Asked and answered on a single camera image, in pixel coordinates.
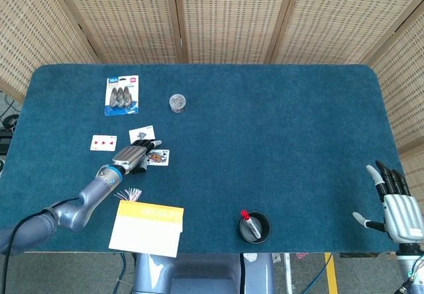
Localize yellow white paper envelope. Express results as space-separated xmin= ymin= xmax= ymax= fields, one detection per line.
xmin=108 ymin=199 xmax=185 ymax=259

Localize red capped white marker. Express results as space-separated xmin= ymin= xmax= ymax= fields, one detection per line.
xmin=240 ymin=209 xmax=262 ymax=240

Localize wrist cable bundle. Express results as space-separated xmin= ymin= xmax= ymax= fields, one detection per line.
xmin=390 ymin=254 xmax=424 ymax=294

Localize black round cup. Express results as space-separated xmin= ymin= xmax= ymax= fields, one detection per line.
xmin=238 ymin=211 xmax=272 ymax=245

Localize three of hearts card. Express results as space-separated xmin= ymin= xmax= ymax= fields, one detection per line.
xmin=89 ymin=134 xmax=118 ymax=152

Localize grey robot torso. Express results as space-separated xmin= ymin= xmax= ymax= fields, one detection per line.
xmin=132 ymin=252 xmax=276 ymax=294

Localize blue binder clip blister pack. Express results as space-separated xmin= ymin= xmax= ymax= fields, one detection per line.
xmin=104 ymin=74 xmax=140 ymax=117

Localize black floor cables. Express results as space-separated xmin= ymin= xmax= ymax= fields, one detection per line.
xmin=0 ymin=90 xmax=18 ymax=132

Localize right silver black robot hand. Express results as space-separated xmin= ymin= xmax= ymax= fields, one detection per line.
xmin=352 ymin=160 xmax=424 ymax=244

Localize blue felt table mat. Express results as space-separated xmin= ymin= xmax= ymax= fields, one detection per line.
xmin=0 ymin=64 xmax=403 ymax=254

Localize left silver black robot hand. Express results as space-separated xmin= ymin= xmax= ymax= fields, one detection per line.
xmin=111 ymin=139 xmax=163 ymax=175

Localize blue cable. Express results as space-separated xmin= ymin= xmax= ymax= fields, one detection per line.
xmin=304 ymin=257 xmax=332 ymax=294
xmin=114 ymin=253 xmax=129 ymax=294

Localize ace of spades card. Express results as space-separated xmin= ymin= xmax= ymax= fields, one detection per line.
xmin=128 ymin=124 xmax=156 ymax=145

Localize bundle of coloured strands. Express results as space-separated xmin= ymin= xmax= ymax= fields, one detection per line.
xmin=113 ymin=189 xmax=143 ymax=203

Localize black floor box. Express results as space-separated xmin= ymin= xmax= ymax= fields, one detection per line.
xmin=0 ymin=130 xmax=14 ymax=156

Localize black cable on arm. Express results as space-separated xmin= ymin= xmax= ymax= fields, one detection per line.
xmin=1 ymin=197 xmax=81 ymax=294

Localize woven bamboo folding screen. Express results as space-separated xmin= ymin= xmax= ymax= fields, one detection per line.
xmin=0 ymin=0 xmax=424 ymax=189

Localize round clear paper clip tub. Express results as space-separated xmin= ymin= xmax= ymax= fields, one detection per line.
xmin=168 ymin=93 xmax=187 ymax=114

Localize face playing card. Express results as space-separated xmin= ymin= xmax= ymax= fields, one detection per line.
xmin=145 ymin=149 xmax=170 ymax=167

